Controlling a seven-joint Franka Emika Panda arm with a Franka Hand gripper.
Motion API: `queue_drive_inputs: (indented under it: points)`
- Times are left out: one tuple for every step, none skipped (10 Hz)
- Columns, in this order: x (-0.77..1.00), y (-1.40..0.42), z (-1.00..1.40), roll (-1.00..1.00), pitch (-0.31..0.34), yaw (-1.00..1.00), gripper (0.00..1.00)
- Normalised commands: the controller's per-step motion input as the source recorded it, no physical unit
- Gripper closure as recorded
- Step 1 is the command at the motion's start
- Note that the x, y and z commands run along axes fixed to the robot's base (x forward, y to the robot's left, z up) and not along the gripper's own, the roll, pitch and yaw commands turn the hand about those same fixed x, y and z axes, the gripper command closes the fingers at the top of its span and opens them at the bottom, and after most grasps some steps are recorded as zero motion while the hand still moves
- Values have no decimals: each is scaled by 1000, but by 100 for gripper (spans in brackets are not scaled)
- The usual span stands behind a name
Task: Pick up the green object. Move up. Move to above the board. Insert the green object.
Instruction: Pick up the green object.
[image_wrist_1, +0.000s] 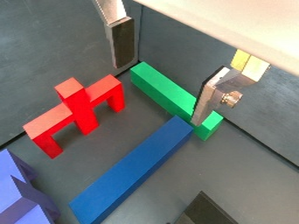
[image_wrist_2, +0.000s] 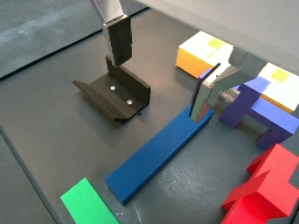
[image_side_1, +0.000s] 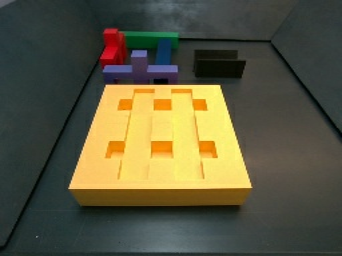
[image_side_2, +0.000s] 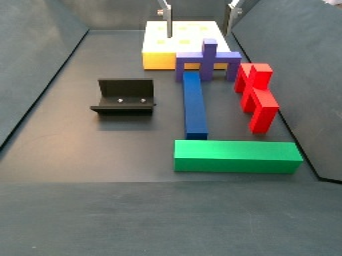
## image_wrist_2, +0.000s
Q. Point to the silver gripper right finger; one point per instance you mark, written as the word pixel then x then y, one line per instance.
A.
pixel 212 84

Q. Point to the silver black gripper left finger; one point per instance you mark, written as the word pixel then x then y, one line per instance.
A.
pixel 116 27

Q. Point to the green long block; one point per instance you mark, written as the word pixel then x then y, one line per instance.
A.
pixel 85 206

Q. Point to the yellow slotted board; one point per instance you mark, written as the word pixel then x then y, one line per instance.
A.
pixel 203 51

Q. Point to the purple cross-shaped block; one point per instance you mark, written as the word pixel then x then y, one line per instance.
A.
pixel 280 123

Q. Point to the red cross-shaped block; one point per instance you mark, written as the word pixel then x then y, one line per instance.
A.
pixel 267 196

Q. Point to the blue long block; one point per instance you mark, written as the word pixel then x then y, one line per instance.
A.
pixel 130 176

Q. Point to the black metal bracket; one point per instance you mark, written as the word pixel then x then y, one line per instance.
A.
pixel 118 93

